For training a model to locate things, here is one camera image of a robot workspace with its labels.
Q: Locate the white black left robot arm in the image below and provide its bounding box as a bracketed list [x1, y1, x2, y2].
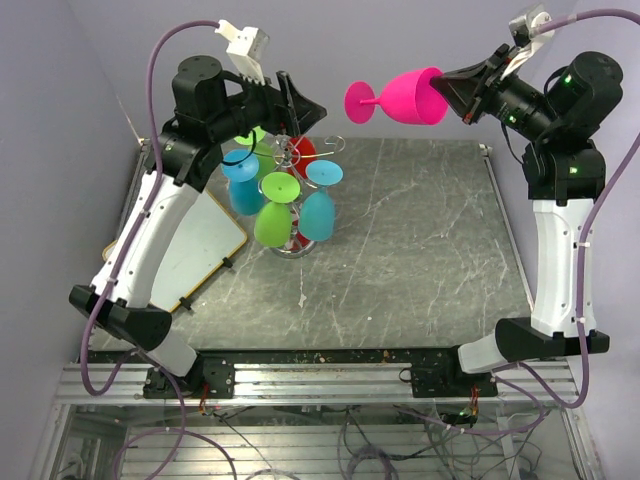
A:
[69, 55, 327, 397]

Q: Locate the green plastic wine glass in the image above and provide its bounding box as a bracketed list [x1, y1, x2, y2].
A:
[254, 171, 301, 248]

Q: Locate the light green wine glass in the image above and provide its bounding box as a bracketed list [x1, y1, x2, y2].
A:
[234, 127, 275, 178]

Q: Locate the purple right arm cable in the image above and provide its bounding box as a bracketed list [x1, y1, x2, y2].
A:
[529, 8, 640, 436]

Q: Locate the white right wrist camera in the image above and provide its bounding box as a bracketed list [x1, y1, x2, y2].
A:
[501, 3, 554, 79]

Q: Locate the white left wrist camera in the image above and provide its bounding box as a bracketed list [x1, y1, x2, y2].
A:
[215, 19, 270, 85]

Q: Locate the teal plastic wine glass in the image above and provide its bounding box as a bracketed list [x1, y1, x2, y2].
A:
[298, 160, 343, 242]

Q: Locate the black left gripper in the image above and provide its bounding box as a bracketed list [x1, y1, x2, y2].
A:
[210, 62, 328, 144]

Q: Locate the aluminium rail frame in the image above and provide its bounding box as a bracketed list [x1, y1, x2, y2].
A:
[54, 299, 586, 480]

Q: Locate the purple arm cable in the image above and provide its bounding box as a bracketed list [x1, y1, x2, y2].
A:
[529, 8, 640, 436]
[79, 18, 236, 480]

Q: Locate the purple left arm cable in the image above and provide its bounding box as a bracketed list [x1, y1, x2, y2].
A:
[79, 18, 236, 480]

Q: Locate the white board yellow frame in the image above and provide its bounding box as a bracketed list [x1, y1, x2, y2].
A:
[102, 187, 250, 314]

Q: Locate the blue plastic wine glass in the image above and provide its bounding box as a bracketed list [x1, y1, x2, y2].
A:
[222, 149, 264, 216]

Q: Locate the red plastic wine glass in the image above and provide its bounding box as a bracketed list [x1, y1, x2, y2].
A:
[286, 136, 316, 179]

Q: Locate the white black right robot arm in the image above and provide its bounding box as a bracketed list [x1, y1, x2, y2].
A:
[430, 45, 623, 396]

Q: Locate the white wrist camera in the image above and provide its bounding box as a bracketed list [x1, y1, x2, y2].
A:
[501, 3, 554, 79]
[215, 19, 270, 85]

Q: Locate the pink plastic wine glass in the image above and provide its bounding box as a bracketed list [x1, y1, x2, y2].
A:
[343, 67, 449, 125]

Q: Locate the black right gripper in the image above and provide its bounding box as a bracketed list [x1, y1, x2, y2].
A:
[430, 44, 560, 142]

